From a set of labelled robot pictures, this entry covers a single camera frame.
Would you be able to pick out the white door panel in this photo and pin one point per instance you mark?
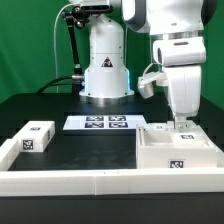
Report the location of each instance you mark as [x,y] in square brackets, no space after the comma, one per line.
[189,135]
[160,126]

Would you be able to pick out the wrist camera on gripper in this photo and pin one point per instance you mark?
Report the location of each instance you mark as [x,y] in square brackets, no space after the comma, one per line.
[145,83]

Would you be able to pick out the white cabinet body box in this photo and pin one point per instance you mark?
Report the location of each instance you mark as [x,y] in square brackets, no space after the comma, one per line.
[155,149]

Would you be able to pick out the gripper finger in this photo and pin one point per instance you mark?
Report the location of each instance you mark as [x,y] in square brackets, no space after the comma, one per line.
[180,123]

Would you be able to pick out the white marker base plate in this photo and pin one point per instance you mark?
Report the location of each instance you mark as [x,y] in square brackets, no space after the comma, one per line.
[103,122]

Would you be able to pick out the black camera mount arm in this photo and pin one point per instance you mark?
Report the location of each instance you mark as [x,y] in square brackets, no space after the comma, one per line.
[75,36]

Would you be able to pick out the white U-shaped frame wall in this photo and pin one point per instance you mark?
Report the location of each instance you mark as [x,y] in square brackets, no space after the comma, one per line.
[102,182]

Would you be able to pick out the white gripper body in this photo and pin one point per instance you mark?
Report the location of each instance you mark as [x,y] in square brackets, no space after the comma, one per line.
[181,61]

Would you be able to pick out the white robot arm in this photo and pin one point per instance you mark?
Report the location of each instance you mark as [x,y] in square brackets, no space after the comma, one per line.
[134,44]

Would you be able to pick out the white cabinet top block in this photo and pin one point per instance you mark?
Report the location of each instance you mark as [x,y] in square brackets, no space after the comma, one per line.
[35,136]

